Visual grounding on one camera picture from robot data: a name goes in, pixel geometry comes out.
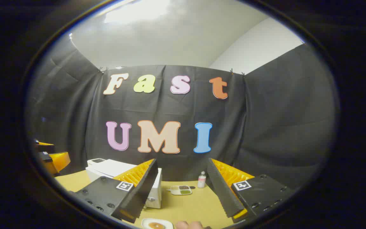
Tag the small clear bottle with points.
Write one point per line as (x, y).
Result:
(201, 181)

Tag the black backdrop cloth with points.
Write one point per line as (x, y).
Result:
(170, 108)

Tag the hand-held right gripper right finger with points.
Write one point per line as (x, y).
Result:
(221, 190)

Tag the white microwave oven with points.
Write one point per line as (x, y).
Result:
(113, 167)

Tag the brown donut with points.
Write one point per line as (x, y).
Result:
(156, 225)

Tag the pale pink rounded object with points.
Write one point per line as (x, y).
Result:
(189, 225)

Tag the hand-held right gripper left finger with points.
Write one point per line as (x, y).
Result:
(145, 187)

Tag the white square plate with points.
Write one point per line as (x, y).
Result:
(146, 223)

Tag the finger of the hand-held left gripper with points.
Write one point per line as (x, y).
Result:
(57, 162)
(44, 148)

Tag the white divided condiment dish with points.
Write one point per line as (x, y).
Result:
(180, 190)

